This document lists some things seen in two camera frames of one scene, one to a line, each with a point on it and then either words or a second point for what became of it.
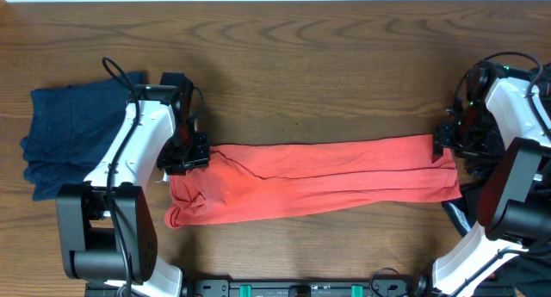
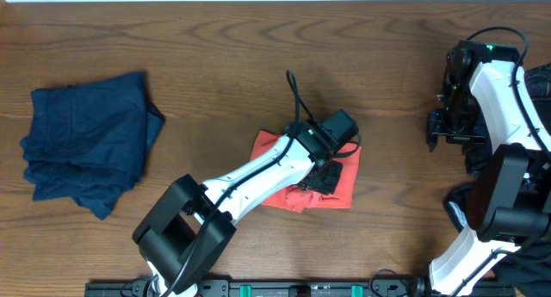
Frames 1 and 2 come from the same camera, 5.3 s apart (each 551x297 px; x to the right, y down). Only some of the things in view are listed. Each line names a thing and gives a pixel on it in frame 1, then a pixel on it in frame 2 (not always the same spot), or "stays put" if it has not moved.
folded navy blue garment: x=70 y=127 stays put
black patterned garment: x=479 y=163 stays put
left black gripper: x=201 y=159 to x=330 y=189
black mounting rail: x=304 y=288 stays put
